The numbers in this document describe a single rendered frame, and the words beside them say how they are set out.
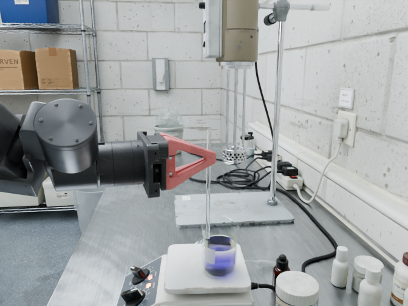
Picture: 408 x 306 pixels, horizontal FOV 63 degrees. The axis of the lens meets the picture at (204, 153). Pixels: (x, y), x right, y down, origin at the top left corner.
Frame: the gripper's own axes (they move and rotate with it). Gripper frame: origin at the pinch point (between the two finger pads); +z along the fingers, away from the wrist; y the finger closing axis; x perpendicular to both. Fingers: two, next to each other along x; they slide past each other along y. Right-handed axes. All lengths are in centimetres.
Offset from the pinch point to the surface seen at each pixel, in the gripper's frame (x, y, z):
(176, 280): 16.6, -2.3, -5.2
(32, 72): -11, 238, -59
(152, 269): 19.6, 6.1, -7.4
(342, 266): 20.8, -0.4, 24.3
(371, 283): 19.1, -7.7, 23.5
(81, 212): 72, 161, -28
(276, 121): 0.7, 34.1, 29.8
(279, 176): 22, 52, 42
